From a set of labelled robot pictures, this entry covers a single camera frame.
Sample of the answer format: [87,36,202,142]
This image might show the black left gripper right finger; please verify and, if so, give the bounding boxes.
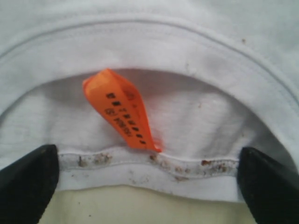
[237,147,299,224]

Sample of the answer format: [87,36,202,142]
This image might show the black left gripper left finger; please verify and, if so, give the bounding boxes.
[0,145,59,224]

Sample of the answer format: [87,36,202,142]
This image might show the white t-shirt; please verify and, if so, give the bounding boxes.
[0,0,299,202]

